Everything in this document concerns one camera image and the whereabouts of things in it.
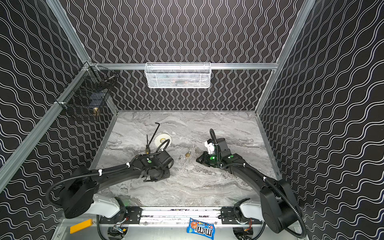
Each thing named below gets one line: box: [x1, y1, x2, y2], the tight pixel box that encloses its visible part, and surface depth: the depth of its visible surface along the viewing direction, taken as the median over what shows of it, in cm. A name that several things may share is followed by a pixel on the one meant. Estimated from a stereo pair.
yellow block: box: [70, 218, 93, 234], surface depth 73 cm
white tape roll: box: [154, 133, 172, 149], surface depth 105 cm
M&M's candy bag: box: [186, 217, 215, 240], surface depth 72 cm
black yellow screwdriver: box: [145, 134, 150, 155], surface depth 102 cm
